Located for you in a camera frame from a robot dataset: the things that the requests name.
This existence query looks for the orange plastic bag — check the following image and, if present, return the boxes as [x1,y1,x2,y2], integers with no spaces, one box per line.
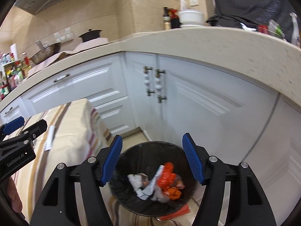
[157,162,185,201]

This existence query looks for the white plastic bag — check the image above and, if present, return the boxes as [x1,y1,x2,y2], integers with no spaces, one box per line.
[151,185,169,204]

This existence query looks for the black trash bin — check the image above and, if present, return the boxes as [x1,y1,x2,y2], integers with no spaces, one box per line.
[110,141,196,217]

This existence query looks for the person's left hand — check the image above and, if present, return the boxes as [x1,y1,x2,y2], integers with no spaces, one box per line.
[7,177,22,213]

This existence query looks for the striped tablecloth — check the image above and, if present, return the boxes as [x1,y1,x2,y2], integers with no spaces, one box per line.
[4,98,165,226]

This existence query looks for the white spice rack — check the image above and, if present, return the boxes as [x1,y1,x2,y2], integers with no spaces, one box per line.
[1,60,24,100]

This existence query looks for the orange red box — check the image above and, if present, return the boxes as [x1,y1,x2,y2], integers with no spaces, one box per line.
[157,204,190,221]

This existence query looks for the yellow cooking oil bottle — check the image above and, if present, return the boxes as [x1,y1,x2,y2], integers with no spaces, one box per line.
[22,56,32,77]

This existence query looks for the white paper towel roll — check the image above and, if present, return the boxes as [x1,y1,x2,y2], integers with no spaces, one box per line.
[10,43,18,60]

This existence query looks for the steel wok pan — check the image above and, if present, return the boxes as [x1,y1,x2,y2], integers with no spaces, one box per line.
[31,40,62,65]

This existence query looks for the beige stove cover cloth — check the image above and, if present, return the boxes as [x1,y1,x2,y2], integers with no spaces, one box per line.
[27,37,109,78]

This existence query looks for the black pot with lid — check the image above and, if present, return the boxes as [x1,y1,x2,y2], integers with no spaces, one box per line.
[79,29,102,42]

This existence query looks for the white spray bottle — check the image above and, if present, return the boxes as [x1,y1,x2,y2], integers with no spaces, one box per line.
[290,12,300,48]

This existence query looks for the dark sauce bottle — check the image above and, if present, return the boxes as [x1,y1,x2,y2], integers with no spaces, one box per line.
[163,7,171,30]

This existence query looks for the red packet by bottle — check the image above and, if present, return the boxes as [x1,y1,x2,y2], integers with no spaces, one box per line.
[168,8,181,29]

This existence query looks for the white stacked bowls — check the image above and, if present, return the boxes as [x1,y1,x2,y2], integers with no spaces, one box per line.
[178,9,204,28]

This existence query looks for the black curtain cloth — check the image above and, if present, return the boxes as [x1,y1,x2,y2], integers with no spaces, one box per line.
[207,0,297,42]

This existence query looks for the white wall socket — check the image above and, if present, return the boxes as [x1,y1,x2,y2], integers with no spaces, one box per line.
[189,0,198,7]

